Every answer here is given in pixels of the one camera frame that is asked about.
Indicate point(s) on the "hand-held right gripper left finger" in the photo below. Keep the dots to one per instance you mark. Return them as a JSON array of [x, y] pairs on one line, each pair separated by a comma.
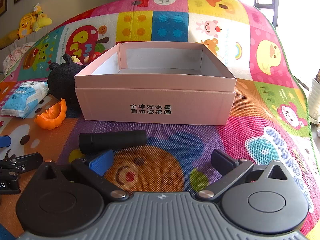
[[101, 161]]

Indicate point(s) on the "potted palm in white pot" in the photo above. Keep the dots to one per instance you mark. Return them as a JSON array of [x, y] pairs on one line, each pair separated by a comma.
[[315, 100]]

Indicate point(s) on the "yellow plush duck toy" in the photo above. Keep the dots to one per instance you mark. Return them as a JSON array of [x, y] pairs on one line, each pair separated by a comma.
[[27, 26]]

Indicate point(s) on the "white pink patterned cloth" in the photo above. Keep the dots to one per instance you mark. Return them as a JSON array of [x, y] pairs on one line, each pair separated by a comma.
[[16, 56]]

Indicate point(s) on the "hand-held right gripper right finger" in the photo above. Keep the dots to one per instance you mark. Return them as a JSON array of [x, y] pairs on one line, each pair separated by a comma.
[[221, 161]]

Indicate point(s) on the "small red white figure toy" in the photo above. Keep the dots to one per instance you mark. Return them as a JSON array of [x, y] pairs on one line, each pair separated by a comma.
[[93, 56]]

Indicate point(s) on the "pink cardboard box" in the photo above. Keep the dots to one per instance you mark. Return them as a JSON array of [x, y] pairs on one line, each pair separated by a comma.
[[155, 105]]

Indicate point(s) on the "blue wet wipes packet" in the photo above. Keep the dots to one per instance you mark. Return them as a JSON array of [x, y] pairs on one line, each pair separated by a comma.
[[22, 100]]

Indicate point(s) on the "black plush toy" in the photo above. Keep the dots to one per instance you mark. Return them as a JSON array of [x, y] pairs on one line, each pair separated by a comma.
[[61, 82]]

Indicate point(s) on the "colourful cartoon play mat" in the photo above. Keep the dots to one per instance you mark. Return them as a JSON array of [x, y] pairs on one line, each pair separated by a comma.
[[262, 120]]

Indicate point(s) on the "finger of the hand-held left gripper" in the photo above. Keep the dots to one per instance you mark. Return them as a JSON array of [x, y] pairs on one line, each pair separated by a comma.
[[5, 141], [25, 160]]

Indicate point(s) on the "orange plastic toy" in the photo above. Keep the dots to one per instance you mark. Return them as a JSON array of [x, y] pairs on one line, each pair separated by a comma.
[[51, 121]]

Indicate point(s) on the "black cylinder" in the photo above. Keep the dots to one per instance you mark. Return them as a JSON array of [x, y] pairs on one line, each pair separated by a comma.
[[112, 141]]

